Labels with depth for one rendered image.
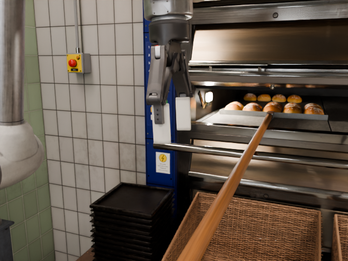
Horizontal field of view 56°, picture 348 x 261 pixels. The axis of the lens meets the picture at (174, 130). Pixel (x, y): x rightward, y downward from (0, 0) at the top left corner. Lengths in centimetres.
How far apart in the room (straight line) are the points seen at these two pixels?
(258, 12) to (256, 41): 11
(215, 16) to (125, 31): 45
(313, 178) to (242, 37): 67
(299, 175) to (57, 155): 132
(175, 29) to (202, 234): 35
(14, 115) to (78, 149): 86
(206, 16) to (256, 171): 72
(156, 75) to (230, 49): 96
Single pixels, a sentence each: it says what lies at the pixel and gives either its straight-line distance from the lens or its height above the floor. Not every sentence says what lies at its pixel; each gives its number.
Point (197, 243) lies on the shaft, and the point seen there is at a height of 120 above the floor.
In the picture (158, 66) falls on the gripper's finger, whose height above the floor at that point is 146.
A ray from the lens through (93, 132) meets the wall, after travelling 183.
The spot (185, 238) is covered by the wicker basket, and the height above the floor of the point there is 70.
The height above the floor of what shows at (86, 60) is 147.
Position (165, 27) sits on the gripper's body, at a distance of 59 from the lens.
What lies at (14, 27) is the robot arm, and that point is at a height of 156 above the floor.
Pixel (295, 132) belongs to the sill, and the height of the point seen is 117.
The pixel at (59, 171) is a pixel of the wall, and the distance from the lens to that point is 205.
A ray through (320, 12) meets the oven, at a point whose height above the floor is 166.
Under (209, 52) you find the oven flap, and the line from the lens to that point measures 149.
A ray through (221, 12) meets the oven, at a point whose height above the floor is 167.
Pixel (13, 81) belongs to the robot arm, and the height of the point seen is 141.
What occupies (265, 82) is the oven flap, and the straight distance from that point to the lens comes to 131.
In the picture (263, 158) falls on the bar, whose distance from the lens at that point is 112.
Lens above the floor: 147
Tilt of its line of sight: 12 degrees down
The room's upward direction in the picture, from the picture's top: straight up
